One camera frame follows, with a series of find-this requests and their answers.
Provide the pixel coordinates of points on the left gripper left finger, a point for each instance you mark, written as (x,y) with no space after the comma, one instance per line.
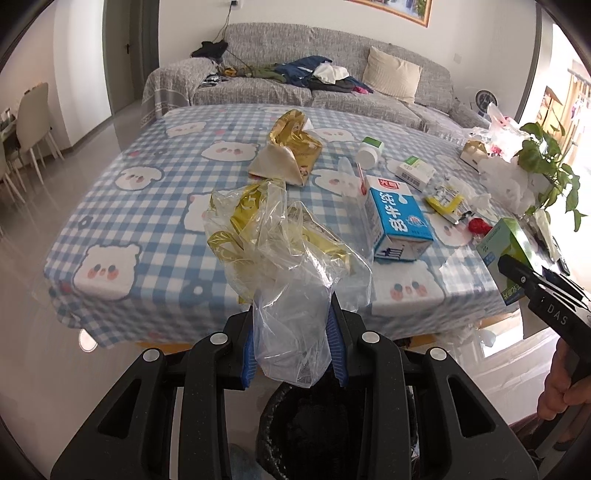
(165,415)

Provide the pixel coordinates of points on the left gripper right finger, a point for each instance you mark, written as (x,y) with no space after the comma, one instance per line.
(423,416)

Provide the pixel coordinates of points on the green tissue box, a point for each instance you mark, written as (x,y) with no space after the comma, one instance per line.
(508,237)

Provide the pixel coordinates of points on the red wrapper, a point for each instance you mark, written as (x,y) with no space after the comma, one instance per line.
(479,227)

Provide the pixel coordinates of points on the clear plastic bag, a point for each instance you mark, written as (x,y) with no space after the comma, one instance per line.
(289,267)

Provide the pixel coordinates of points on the yellow silver snack wrapper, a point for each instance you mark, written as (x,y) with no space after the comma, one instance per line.
(450,203)

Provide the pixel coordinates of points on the blue white milk carton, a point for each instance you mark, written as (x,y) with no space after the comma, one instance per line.
(398,228)

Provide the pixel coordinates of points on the gold tissue pack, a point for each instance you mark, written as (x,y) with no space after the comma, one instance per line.
(290,152)

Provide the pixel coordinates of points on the black trash bin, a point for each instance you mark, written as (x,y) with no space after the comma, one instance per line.
(314,433)

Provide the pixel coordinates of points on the right hand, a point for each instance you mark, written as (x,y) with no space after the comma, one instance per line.
(560,392)

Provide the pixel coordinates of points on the white plastic bag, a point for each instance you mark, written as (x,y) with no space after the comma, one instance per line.
(511,186)

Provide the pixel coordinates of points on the blue checkered tablecloth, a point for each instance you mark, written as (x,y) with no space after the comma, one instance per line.
(132,263)

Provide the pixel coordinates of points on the green potted plant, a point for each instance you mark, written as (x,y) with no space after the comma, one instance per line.
(541,154)

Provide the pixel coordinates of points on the small gold box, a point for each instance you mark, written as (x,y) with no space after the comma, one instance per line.
(474,153)

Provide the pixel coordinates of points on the white green medicine box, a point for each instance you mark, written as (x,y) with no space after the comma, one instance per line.
(416,172)

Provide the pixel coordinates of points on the white fan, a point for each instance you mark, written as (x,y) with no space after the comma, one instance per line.
(483,99)

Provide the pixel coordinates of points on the straw in clear wrapper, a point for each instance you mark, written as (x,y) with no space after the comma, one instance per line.
(353,181)

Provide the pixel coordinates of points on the white pill bottle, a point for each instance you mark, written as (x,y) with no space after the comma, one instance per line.
(369,153)

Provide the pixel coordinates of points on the beige pillow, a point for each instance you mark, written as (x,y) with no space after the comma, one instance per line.
(392,76)

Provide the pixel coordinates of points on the white dining chair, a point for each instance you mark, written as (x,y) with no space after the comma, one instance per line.
(33,126)

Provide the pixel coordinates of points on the grey sofa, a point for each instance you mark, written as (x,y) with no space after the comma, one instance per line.
(196,81)

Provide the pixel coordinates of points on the pile of clothes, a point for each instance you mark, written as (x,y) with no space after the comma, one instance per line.
(316,73)

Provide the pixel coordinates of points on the black garment on sofa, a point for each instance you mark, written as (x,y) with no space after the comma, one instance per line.
(211,50)

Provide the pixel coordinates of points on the framed wall picture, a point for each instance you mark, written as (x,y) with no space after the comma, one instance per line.
(416,11)

